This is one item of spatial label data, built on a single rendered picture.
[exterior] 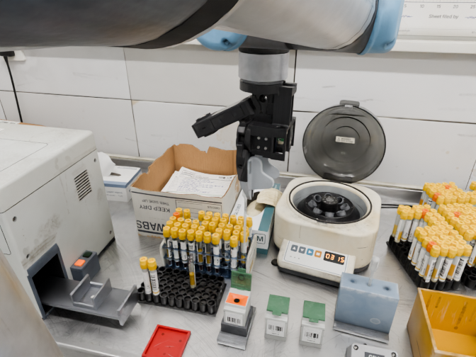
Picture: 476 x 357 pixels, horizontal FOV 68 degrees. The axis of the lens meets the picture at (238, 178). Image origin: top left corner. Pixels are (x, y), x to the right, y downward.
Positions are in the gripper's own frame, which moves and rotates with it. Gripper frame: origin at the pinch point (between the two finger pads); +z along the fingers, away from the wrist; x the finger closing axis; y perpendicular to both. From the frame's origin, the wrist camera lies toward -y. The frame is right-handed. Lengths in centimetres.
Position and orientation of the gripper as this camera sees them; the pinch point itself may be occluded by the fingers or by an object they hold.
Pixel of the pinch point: (246, 190)
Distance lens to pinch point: 64.2
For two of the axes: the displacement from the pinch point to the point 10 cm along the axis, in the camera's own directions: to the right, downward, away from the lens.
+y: 9.4, 1.7, -3.0
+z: -0.1, 8.9, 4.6
